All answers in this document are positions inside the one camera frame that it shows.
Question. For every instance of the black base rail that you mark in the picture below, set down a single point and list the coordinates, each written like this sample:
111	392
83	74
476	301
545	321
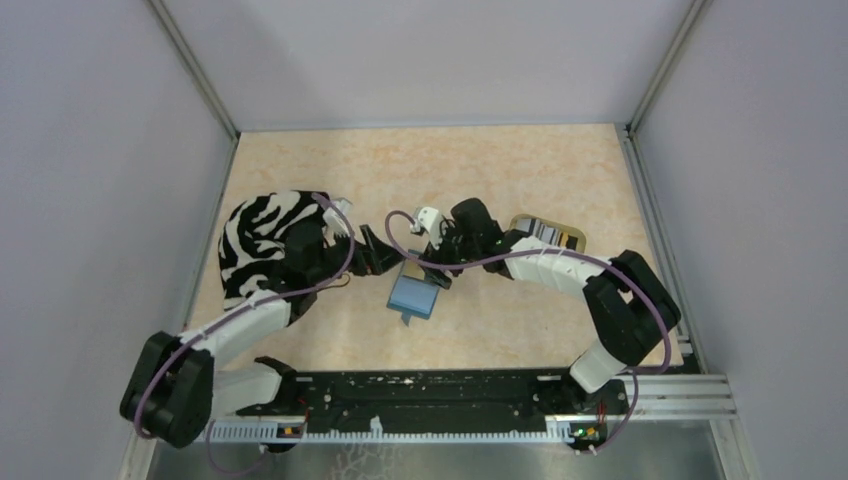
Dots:
455	404

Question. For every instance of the cream oval card tray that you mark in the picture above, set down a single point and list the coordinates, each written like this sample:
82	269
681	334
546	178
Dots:
550	228

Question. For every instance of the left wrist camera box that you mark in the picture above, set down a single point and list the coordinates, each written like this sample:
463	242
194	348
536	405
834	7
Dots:
335	217

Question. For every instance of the blue card holder wallet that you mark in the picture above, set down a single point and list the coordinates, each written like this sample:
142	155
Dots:
412	296

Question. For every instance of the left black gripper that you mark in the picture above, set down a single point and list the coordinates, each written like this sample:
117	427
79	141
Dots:
375	257

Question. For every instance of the zebra striped cloth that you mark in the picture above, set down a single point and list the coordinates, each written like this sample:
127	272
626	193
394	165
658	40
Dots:
251	242

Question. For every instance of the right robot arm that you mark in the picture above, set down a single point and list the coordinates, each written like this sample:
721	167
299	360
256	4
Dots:
631	310

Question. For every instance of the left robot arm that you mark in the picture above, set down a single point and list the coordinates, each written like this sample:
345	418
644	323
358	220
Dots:
180	383

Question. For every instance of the credit cards stack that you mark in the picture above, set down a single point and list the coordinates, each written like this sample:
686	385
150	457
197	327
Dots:
550	232

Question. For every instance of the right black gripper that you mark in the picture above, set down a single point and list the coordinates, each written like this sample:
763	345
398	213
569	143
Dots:
439	256

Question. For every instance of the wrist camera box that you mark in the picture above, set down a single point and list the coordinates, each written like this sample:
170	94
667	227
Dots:
428	221
335	217

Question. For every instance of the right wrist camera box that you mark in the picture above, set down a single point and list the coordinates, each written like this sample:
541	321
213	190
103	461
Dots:
428	221

